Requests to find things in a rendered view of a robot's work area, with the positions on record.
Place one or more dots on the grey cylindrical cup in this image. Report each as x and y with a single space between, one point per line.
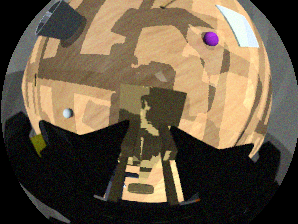
61 22

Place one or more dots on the grey ball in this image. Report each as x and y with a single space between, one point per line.
67 113

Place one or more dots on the purple ball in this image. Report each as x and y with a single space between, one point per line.
211 38

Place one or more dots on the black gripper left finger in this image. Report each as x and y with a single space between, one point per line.
94 153

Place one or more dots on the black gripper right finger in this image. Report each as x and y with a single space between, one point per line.
199 164

